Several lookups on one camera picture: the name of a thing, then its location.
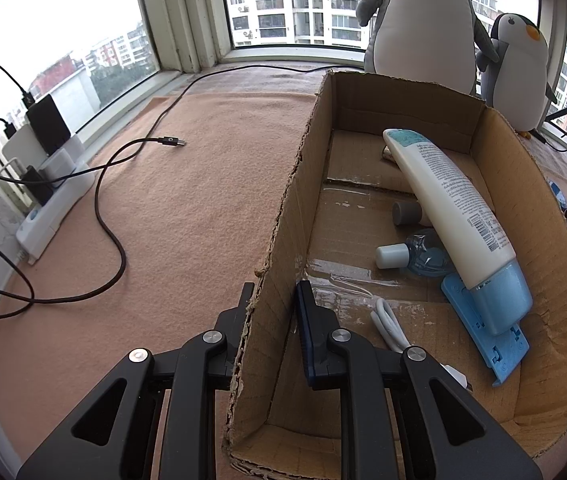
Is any black charger plug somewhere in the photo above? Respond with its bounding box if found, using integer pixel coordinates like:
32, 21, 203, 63
19, 167, 54, 206

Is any small blue liquid bottle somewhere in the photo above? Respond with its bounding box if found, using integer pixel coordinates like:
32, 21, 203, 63
376, 228, 451, 277

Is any blue phone stand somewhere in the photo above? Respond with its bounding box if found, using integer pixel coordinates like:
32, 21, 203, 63
441, 272, 531, 387

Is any black power bank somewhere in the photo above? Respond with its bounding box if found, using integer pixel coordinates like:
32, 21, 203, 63
26, 94, 71, 157

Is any white power bank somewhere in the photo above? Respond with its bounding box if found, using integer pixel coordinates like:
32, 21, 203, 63
2, 124, 46, 171

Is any white power strip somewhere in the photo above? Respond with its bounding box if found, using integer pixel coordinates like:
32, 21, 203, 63
16, 132, 96, 266

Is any white lotion tube blue cap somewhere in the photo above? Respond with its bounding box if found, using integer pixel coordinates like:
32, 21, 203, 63
382, 128, 534, 337

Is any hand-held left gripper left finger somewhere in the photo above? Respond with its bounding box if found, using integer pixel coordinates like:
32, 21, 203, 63
16, 282, 256, 480

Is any long black sill cable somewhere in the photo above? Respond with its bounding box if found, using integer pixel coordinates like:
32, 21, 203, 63
0, 62, 337, 183

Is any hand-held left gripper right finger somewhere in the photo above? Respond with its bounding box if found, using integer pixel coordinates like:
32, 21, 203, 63
296, 280, 544, 480

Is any coiled white cable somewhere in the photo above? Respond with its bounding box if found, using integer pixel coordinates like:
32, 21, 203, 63
369, 296, 474, 393

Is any large penguin plush toy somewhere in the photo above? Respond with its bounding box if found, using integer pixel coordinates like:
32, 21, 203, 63
356, 0, 499, 97

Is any small penguin plush toy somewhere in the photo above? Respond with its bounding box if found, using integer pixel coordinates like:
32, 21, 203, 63
477, 12, 559, 140

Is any brown cardboard box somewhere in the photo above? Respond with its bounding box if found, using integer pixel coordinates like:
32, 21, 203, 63
220, 71, 567, 476

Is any black cable with plug end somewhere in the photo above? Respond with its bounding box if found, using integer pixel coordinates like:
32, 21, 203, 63
0, 135, 186, 320

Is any grey cylinder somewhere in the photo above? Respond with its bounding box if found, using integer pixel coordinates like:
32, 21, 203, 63
392, 200, 434, 227

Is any white window frame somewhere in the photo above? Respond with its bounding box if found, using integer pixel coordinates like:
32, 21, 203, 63
0, 0, 567, 171

